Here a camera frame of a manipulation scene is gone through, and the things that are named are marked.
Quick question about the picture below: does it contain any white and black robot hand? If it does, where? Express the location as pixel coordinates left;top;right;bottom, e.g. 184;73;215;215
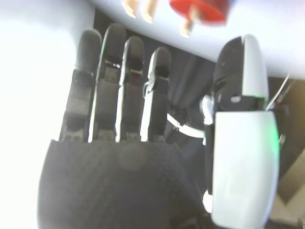
35;22;281;229

